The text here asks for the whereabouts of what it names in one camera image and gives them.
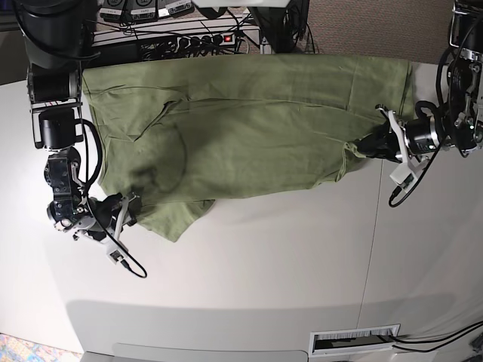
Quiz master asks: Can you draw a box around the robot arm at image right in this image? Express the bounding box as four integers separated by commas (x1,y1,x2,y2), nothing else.
358,1,482,164

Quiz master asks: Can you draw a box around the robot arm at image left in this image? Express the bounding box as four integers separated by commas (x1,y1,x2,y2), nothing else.
14,1,412,262

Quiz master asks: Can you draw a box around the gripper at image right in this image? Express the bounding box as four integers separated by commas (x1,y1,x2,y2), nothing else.
354,105,444,177

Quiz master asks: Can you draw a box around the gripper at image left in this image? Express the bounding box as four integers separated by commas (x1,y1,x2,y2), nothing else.
73,192,142,256

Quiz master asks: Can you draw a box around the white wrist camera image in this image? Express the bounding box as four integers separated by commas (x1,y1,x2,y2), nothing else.
106,247,125,265
390,161,424,188

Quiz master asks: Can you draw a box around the black camera cable image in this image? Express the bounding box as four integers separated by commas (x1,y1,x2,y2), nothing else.
388,147,441,208
81,118,148,279

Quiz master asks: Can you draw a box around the black cable at grommet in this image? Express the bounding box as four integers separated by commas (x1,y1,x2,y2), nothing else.
392,322,483,354

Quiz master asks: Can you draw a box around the black camera cable image left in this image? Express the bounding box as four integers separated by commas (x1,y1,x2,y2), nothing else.
81,118,148,279

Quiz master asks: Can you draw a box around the table cable grommet slot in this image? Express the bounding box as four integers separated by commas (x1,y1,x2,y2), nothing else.
309,324,401,357

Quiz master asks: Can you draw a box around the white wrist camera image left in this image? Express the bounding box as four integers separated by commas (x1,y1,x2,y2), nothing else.
106,247,125,265

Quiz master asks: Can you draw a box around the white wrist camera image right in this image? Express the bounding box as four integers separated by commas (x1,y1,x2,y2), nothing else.
390,161,424,188

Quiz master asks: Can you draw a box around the black camera cable image right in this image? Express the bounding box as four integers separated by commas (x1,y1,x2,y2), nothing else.
388,147,441,208

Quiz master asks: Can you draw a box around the white power strip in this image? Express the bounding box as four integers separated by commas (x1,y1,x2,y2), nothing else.
173,33,236,48

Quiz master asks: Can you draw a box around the green T-shirt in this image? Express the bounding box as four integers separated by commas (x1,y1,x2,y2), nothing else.
82,54,414,242

